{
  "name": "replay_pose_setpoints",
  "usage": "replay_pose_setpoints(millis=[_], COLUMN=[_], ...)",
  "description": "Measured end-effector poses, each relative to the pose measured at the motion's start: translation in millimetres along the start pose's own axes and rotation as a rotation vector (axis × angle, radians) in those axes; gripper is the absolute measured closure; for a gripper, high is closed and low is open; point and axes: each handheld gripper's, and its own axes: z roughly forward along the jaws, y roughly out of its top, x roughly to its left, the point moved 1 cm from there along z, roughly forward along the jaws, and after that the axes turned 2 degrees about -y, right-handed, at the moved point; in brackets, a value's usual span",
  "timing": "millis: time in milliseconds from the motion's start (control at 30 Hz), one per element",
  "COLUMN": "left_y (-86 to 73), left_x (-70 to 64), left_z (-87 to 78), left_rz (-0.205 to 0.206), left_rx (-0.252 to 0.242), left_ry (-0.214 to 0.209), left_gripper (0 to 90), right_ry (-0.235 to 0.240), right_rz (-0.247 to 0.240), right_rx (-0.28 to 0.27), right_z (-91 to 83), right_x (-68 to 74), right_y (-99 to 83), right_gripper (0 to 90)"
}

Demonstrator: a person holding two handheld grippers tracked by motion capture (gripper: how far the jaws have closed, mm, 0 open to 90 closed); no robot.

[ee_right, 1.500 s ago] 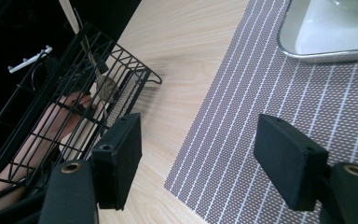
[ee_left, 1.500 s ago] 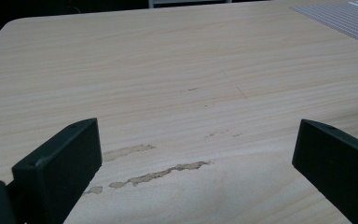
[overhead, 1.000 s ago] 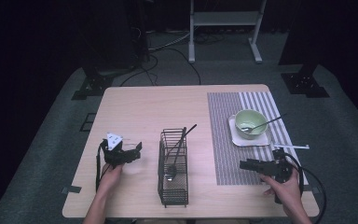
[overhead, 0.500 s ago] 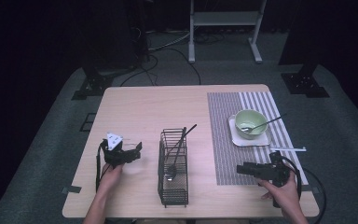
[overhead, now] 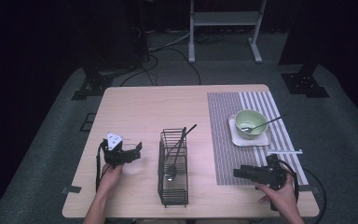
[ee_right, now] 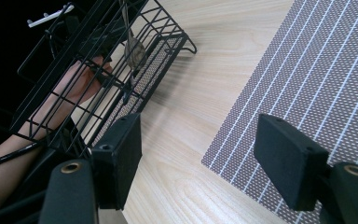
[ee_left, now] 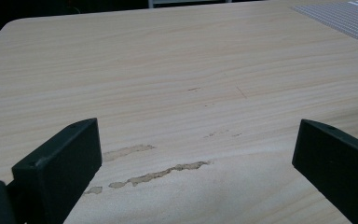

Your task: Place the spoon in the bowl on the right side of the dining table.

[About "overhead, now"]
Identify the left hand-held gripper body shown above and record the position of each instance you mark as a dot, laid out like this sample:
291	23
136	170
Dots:
113	155

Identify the light green bowl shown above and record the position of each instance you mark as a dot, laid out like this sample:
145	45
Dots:
248	119

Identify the white square plate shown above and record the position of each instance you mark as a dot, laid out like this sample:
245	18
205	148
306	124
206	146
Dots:
262	141

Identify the person's right hand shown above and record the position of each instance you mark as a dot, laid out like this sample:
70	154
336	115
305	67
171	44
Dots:
284	199

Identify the black stand base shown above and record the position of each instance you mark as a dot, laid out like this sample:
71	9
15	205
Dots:
92	85
304	84

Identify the person's left hand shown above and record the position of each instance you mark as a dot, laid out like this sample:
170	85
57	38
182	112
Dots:
109	180

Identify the thin black utensil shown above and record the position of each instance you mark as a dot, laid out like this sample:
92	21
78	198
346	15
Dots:
186	133

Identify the grey tape strip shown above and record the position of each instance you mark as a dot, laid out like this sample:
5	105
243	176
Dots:
72	189
310	188

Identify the white metal stand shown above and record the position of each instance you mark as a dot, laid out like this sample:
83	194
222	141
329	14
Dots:
225	18

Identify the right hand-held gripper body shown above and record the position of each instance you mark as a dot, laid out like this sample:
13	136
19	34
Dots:
272	175

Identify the grey striped placemat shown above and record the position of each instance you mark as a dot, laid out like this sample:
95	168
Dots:
227	149

